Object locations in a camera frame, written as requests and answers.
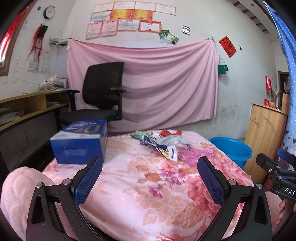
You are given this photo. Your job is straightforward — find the red crushed paper box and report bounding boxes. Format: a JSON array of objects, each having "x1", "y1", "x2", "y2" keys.
[{"x1": 159, "y1": 130, "x2": 182, "y2": 137}]

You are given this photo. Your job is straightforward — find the green white wrapper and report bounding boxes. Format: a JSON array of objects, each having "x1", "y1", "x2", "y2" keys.
[{"x1": 129, "y1": 130, "x2": 160, "y2": 140}]

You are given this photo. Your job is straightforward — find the right hand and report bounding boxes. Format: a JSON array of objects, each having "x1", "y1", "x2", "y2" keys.
[{"x1": 275, "y1": 199, "x2": 287, "y2": 225}]

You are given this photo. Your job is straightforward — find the pink clothed leg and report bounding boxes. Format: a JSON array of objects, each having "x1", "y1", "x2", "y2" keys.
[{"x1": 1, "y1": 167, "x2": 55, "y2": 240}]

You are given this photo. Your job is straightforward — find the blue plastic bucket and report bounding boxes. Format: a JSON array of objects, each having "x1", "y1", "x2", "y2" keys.
[{"x1": 209, "y1": 137, "x2": 253, "y2": 169}]

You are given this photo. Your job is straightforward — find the wooden cabinet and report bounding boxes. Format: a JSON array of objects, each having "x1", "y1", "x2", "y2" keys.
[{"x1": 243, "y1": 103, "x2": 287, "y2": 184}]

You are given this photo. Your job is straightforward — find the orange fruit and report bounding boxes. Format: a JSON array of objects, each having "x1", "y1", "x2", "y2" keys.
[{"x1": 268, "y1": 101, "x2": 275, "y2": 108}]

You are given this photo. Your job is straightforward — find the red cup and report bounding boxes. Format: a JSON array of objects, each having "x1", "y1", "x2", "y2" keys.
[{"x1": 264, "y1": 98, "x2": 269, "y2": 106}]

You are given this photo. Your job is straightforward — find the blue cardboard box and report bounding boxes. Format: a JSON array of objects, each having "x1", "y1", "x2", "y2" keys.
[{"x1": 50, "y1": 120, "x2": 107, "y2": 165}]

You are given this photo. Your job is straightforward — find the red hanging ornament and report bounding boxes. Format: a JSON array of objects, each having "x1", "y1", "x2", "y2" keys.
[{"x1": 265, "y1": 75, "x2": 273, "y2": 93}]

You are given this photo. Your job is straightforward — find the floral pink tablecloth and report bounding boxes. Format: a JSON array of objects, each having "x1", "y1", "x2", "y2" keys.
[{"x1": 42, "y1": 130, "x2": 254, "y2": 241}]

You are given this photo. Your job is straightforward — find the green hanging bag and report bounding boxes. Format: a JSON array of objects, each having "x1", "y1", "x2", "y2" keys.
[{"x1": 218, "y1": 65, "x2": 228, "y2": 75}]

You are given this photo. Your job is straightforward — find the red diamond paper poster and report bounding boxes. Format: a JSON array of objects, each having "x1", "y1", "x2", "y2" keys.
[{"x1": 219, "y1": 36, "x2": 237, "y2": 58}]

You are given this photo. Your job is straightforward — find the stack of papers on desk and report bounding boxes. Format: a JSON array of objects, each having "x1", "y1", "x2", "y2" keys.
[{"x1": 39, "y1": 75, "x2": 69, "y2": 91}]

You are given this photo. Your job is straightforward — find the blue dotted cloth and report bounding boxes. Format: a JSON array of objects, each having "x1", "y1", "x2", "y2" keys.
[{"x1": 263, "y1": 1, "x2": 295, "y2": 154}]

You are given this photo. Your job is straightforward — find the pink hanging sheet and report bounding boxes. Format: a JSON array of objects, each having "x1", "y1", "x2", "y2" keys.
[{"x1": 67, "y1": 39, "x2": 219, "y2": 133}]

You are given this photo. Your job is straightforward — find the black office chair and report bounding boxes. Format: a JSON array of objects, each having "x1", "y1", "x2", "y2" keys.
[{"x1": 59, "y1": 62, "x2": 126, "y2": 126}]

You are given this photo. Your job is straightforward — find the small black white photo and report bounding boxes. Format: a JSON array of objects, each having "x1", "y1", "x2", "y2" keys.
[{"x1": 183, "y1": 25, "x2": 191, "y2": 36}]

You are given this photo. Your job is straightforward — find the green photo posters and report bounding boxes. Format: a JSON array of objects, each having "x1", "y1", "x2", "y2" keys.
[{"x1": 159, "y1": 30, "x2": 179, "y2": 45}]

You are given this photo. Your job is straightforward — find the wooden wall desk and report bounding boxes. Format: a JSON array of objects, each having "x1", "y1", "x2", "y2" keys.
[{"x1": 1, "y1": 90, "x2": 70, "y2": 133}]

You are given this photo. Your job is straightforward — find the wall calendar sheets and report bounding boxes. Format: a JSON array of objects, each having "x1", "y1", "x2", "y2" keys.
[{"x1": 27, "y1": 51, "x2": 52, "y2": 74}]

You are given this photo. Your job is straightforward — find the red tassel wall ornament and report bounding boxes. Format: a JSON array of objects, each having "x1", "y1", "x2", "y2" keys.
[{"x1": 28, "y1": 24, "x2": 48, "y2": 62}]

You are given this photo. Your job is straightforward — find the round wall clock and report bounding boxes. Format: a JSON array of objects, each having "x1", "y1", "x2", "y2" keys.
[{"x1": 43, "y1": 5, "x2": 56, "y2": 20}]

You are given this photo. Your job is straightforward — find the certificates on wall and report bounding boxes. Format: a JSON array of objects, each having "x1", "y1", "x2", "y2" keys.
[{"x1": 85, "y1": 1, "x2": 176, "y2": 40}]

